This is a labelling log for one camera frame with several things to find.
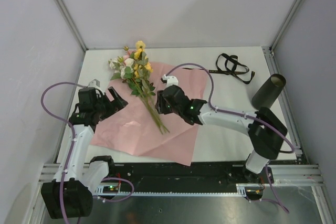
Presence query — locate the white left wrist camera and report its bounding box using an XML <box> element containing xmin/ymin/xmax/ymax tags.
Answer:
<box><xmin>87</xmin><ymin>79</ymin><xmax>100</xmax><ymax>90</ymax></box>

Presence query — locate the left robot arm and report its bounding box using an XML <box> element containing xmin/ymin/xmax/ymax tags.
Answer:
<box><xmin>41</xmin><ymin>85</ymin><xmax>128</xmax><ymax>223</ymax></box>

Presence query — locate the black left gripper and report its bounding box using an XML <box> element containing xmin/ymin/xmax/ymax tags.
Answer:
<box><xmin>93</xmin><ymin>87</ymin><xmax>128</xmax><ymax>121</ymax></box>

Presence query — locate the dark cylindrical vase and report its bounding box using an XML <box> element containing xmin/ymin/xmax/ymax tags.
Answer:
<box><xmin>251</xmin><ymin>73</ymin><xmax>287</xmax><ymax>110</ymax></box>

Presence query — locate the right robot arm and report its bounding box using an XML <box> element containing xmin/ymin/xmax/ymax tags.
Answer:
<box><xmin>155</xmin><ymin>85</ymin><xmax>288</xmax><ymax>183</ymax></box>

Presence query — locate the pink rose stem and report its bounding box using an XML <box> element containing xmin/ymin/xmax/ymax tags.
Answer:
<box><xmin>108</xmin><ymin>45</ymin><xmax>169</xmax><ymax>134</ymax></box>

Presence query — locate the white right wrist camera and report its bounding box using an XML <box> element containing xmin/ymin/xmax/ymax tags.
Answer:
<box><xmin>161</xmin><ymin>74</ymin><xmax>178</xmax><ymax>88</ymax></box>

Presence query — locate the black gold-lettered ribbon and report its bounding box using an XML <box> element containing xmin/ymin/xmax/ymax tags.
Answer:
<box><xmin>183</xmin><ymin>53</ymin><xmax>256</xmax><ymax>85</ymax></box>

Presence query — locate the grey slotted cable duct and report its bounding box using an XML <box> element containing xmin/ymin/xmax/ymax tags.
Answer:
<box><xmin>94</xmin><ymin>184</ymin><xmax>263</xmax><ymax>196</ymax></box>

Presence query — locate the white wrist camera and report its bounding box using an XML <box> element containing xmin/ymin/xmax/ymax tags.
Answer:
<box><xmin>161</xmin><ymin>74</ymin><xmax>178</xmax><ymax>88</ymax></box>
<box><xmin>87</xmin><ymin>79</ymin><xmax>100</xmax><ymax>90</ymax></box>

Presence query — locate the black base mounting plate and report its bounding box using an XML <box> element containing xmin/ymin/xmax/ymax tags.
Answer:
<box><xmin>109</xmin><ymin>162</ymin><xmax>274</xmax><ymax>194</ymax></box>

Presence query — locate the pink wrapping paper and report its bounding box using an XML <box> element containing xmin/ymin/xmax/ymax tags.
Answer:
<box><xmin>90</xmin><ymin>62</ymin><xmax>207</xmax><ymax>166</ymax></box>

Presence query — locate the yellow flower bunch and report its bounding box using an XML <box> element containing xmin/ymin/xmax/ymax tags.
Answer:
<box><xmin>130</xmin><ymin>40</ymin><xmax>169</xmax><ymax>134</ymax></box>

